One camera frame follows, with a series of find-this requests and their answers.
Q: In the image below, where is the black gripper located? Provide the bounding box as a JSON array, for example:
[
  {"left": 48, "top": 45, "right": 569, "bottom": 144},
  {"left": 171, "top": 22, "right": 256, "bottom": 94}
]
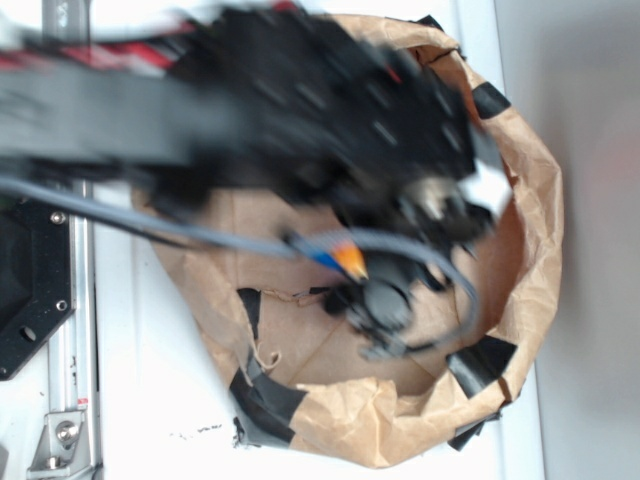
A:
[{"left": 279, "top": 29, "right": 505, "bottom": 360}]

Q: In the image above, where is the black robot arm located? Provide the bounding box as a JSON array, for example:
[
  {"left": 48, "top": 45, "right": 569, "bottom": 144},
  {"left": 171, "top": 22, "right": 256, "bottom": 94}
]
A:
[{"left": 1, "top": 5, "right": 511, "bottom": 358}]

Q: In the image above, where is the brown paper bag tray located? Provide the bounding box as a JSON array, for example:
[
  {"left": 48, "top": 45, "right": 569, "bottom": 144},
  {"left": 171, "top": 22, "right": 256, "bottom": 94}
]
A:
[{"left": 155, "top": 14, "right": 564, "bottom": 468}]

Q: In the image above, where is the grey cable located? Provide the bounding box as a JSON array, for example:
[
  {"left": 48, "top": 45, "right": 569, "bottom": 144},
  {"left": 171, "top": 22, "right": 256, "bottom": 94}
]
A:
[{"left": 0, "top": 175, "right": 481, "bottom": 352}]

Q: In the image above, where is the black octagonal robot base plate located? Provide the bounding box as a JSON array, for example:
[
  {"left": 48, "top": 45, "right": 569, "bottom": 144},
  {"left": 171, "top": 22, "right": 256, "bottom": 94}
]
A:
[{"left": 1, "top": 199, "right": 74, "bottom": 381}]

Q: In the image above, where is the aluminium extrusion rail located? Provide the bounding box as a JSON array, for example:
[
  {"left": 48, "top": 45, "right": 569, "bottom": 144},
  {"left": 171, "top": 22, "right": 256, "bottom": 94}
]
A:
[{"left": 25, "top": 0, "right": 104, "bottom": 480}]

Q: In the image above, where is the metal corner bracket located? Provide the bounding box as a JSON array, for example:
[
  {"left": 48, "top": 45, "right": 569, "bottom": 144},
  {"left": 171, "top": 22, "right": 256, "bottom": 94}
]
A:
[{"left": 26, "top": 410, "right": 90, "bottom": 479}]

